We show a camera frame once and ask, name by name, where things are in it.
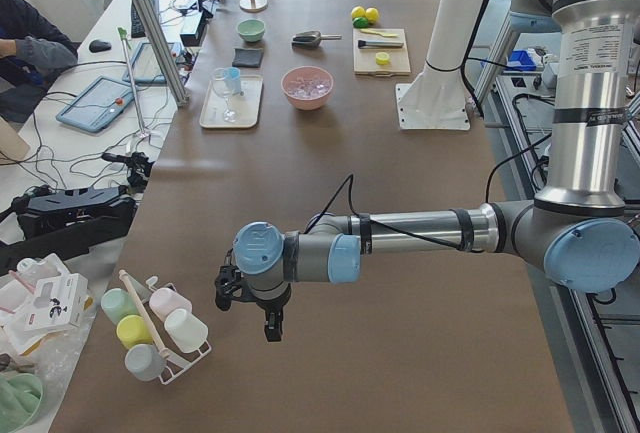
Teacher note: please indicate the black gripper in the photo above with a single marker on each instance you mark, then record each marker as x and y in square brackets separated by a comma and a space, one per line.
[270, 304]

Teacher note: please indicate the metal ice scoop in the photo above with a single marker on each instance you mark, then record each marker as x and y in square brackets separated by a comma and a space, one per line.
[312, 39]

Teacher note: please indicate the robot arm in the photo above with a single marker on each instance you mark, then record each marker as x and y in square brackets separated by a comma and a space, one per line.
[573, 229]

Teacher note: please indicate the pink cup on rack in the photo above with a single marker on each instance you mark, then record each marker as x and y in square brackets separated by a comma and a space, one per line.
[164, 301]

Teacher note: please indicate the grey cup on rack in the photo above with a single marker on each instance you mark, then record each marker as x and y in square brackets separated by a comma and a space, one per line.
[144, 362]

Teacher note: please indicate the yellow cup on rack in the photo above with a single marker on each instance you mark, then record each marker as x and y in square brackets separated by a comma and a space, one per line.
[132, 330]

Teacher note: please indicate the green cup on rack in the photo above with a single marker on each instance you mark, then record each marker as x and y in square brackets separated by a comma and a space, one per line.
[116, 303]

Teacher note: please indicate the pink bowl of ice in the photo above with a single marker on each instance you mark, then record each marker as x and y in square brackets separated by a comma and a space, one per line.
[307, 88]

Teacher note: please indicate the light blue cup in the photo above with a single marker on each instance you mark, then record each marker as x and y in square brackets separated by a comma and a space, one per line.
[233, 82]

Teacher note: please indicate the white product box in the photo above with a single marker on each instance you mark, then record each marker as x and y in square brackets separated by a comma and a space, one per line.
[58, 303]

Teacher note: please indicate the cream serving tray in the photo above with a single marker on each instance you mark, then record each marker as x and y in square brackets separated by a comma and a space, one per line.
[246, 105]

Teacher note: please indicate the clear wine glass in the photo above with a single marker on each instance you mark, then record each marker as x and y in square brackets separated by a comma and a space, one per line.
[220, 89]

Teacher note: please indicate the green bowl at edge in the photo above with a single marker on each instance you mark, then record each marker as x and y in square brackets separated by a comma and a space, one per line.
[21, 398]

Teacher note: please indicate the dark grey folded cloth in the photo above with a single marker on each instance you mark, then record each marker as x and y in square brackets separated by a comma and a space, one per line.
[247, 57]

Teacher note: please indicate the blue teach pendant tablet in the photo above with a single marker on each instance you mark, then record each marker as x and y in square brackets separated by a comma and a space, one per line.
[96, 107]

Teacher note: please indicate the wooden cutting board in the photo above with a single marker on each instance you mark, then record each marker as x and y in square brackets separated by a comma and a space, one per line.
[364, 59]

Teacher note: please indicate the half lemon slice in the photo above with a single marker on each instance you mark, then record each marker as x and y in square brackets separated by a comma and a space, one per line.
[382, 58]

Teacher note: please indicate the metal muddler black tip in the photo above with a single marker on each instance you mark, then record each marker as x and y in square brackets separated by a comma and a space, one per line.
[370, 44]

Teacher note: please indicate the black keyboard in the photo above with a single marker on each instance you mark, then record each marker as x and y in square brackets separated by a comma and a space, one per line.
[137, 29]

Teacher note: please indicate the yellow plastic knife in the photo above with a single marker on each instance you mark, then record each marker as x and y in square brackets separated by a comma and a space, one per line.
[380, 33]

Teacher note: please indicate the black computer mouse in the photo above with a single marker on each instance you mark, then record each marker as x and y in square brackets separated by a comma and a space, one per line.
[97, 46]

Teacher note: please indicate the green lime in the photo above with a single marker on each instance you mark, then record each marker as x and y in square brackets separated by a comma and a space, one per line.
[360, 22]

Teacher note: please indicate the yellow lemon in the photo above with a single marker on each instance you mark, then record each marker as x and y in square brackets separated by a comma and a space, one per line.
[357, 12]
[372, 15]

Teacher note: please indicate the person in dark jacket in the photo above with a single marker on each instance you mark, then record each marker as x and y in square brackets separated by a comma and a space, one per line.
[34, 52]

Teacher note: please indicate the blue parts bin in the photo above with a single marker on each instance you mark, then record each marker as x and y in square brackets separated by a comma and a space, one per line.
[523, 60]

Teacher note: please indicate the white wire cup rack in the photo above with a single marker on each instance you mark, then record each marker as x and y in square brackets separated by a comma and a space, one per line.
[178, 362]

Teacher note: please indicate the wooden rack handle stick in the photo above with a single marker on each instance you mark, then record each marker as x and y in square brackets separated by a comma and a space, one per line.
[126, 280]

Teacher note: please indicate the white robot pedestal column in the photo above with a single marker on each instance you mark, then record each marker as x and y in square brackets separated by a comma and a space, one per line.
[437, 98]

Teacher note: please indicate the aluminium frame post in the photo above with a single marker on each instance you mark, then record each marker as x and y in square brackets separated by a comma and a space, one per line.
[156, 38]

